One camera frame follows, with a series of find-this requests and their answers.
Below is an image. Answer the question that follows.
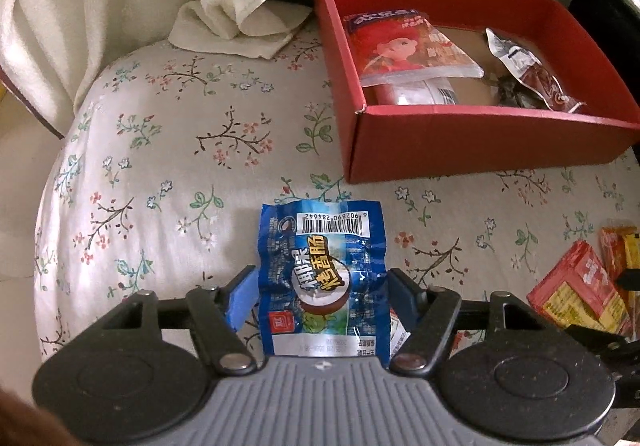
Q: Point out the dark brown snack packet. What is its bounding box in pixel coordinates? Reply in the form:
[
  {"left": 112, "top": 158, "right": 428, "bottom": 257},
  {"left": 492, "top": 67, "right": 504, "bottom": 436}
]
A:
[{"left": 487, "top": 74, "right": 543, "bottom": 108}]

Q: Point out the orange snack packet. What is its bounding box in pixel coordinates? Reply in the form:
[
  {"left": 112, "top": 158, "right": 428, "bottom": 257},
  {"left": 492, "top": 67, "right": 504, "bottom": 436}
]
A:
[{"left": 599, "top": 225, "right": 626, "bottom": 277}]

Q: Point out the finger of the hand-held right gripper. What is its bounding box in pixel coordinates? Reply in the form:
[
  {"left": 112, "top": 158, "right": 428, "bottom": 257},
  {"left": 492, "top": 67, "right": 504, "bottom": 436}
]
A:
[
  {"left": 614, "top": 267, "right": 640, "bottom": 293},
  {"left": 565, "top": 323, "right": 640, "bottom": 362}
]

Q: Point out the blue snack packet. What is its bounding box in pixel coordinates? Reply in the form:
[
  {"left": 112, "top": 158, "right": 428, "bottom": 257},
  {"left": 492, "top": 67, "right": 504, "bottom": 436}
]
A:
[{"left": 256, "top": 199, "right": 398, "bottom": 369}]

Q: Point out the silver red snack packet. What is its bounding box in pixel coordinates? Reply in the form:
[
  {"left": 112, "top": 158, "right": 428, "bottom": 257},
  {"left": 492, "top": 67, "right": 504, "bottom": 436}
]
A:
[{"left": 485, "top": 28, "right": 590, "bottom": 114}]

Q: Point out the small red snack packet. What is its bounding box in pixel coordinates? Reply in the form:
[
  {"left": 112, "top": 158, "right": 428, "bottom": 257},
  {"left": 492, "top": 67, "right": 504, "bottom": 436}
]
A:
[{"left": 450, "top": 330, "right": 488, "bottom": 359}]

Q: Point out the red cardboard box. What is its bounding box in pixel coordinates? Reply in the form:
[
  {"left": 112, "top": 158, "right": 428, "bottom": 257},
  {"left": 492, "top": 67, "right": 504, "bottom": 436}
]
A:
[{"left": 312, "top": 0, "right": 640, "bottom": 184}]

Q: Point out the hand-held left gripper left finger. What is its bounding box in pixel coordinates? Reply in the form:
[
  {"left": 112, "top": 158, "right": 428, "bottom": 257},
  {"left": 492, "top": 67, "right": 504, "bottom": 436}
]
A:
[{"left": 97, "top": 265, "right": 261, "bottom": 374}]

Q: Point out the red cartoon snack packet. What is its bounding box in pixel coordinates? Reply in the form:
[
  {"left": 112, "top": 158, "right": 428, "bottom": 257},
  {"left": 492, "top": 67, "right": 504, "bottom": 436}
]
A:
[{"left": 344, "top": 9, "right": 486, "bottom": 88}]

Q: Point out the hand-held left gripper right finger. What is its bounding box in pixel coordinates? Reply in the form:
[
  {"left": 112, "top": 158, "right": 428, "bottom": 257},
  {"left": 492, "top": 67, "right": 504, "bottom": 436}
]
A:
[{"left": 387, "top": 267, "right": 553, "bottom": 374}]

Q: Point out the clear white snack packet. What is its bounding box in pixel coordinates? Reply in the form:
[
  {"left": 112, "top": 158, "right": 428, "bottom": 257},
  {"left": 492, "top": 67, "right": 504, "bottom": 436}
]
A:
[{"left": 372, "top": 76, "right": 458, "bottom": 106}]

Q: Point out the white printed snack packet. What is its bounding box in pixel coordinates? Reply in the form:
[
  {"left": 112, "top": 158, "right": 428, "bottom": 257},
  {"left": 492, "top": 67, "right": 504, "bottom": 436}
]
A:
[{"left": 389, "top": 309, "right": 413, "bottom": 352}]

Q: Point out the yellow snack packet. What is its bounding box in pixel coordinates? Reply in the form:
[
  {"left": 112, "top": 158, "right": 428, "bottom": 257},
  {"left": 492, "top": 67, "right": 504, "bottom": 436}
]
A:
[{"left": 620, "top": 232, "right": 640, "bottom": 272}]

